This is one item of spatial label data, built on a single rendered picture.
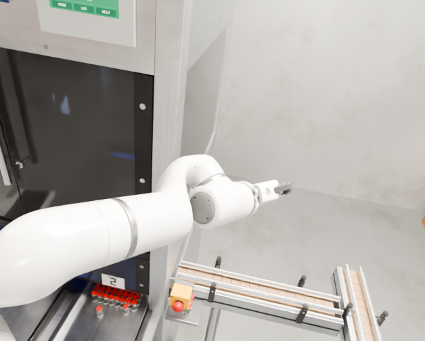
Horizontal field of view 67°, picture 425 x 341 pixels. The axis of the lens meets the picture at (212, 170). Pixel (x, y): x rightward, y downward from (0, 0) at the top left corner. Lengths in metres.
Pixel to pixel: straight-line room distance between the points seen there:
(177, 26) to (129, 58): 0.13
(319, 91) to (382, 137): 0.81
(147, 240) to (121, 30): 0.45
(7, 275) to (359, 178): 3.57
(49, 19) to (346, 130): 2.99
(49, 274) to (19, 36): 0.62
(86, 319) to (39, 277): 0.97
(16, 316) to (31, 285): 1.03
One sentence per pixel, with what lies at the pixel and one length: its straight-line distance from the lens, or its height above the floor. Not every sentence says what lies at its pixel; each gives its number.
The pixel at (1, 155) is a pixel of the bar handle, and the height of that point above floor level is 1.53.
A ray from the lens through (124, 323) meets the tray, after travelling 1.34.
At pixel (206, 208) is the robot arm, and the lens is 0.60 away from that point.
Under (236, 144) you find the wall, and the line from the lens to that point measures 3.44.
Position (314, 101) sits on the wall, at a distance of 3.26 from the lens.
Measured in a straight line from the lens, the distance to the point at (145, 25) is 0.74.
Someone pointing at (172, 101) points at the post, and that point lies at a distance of 0.76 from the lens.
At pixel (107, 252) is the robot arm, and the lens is 0.44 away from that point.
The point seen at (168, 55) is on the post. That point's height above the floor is 1.85.
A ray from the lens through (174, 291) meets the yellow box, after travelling 1.23.
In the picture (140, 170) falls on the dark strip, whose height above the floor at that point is 1.53.
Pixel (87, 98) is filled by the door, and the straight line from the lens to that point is 0.86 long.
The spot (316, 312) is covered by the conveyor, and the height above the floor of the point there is 0.93.
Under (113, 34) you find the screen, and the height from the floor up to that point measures 1.88.
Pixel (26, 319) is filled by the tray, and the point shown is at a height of 0.88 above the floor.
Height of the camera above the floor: 2.04
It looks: 34 degrees down
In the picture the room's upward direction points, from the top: 9 degrees clockwise
